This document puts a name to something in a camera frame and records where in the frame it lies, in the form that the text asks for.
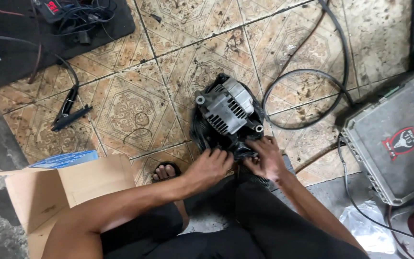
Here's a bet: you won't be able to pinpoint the brown cardboard box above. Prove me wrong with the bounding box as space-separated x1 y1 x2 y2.
0 154 136 259

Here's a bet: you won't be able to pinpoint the black rubber mat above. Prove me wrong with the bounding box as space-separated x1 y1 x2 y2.
0 0 136 93

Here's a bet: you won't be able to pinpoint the clear plastic bag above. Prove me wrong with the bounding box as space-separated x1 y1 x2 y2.
339 200 397 254

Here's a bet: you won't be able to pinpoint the black meter with red display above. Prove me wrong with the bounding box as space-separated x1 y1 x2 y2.
33 0 65 24

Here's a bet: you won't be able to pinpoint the person's right hand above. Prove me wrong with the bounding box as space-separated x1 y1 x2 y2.
243 136 288 182

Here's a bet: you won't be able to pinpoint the blue flat carton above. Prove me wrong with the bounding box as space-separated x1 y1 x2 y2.
28 150 99 169

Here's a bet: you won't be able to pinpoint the person's foot in black sandal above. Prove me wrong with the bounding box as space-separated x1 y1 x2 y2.
152 162 182 183

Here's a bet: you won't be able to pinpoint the thin wire loop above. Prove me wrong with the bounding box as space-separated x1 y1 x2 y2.
122 112 154 145

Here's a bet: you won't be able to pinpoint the grey hard case with sticker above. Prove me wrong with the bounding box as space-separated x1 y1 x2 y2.
341 69 414 206

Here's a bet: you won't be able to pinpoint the thin black cable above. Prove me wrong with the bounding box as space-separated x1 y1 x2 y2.
337 134 414 247

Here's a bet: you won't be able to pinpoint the black looped hose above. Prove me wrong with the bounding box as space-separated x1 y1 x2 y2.
262 0 356 131

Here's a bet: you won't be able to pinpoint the black plastic bag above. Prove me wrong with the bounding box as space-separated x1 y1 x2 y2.
189 73 266 161

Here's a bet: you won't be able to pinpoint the grey car alternator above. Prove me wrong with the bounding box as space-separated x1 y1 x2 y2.
195 77 264 136

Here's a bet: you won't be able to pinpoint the black clamp with cable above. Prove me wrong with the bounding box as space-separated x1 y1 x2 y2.
0 34 93 132

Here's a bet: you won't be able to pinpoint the person's black trousers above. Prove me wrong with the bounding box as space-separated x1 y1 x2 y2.
99 168 371 259

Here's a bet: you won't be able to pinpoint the tangle of black wires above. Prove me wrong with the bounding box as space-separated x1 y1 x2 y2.
54 0 118 46

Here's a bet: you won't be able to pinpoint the person's left hand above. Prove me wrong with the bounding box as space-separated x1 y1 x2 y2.
183 148 234 192

